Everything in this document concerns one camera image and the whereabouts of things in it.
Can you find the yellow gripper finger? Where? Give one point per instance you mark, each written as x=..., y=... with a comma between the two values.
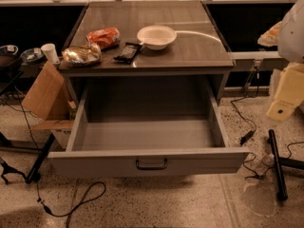
x=289, y=93

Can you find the crushed gold can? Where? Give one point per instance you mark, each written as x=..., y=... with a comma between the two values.
x=82, y=56

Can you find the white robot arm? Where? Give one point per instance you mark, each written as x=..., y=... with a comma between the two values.
x=288, y=36

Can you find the open grey top drawer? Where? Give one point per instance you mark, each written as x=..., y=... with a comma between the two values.
x=121, y=120

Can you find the black stand leg right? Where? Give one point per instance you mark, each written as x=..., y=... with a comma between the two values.
x=279, y=162

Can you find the clear plastic bottle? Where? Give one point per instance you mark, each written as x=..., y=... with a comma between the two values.
x=265, y=164

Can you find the grey cabinet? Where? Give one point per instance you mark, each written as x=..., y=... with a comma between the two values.
x=198, y=49

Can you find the white bowl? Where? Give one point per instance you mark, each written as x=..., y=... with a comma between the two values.
x=156, y=37

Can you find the black snack bar packet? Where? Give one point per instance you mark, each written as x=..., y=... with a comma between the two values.
x=128, y=53

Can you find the orange chip bag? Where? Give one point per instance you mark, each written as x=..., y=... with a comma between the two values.
x=105, y=38

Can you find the cardboard box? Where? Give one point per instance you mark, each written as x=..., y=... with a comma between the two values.
x=49, y=99

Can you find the white paper cup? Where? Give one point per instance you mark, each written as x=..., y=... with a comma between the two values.
x=50, y=52

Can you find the blue bowl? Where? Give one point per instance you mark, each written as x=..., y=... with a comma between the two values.
x=32, y=55

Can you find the black table leg left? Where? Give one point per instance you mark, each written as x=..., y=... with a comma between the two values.
x=33, y=174

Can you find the dark bowl at left edge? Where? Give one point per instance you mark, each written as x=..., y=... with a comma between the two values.
x=8, y=54

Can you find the black drawer handle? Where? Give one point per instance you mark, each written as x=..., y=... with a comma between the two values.
x=151, y=165

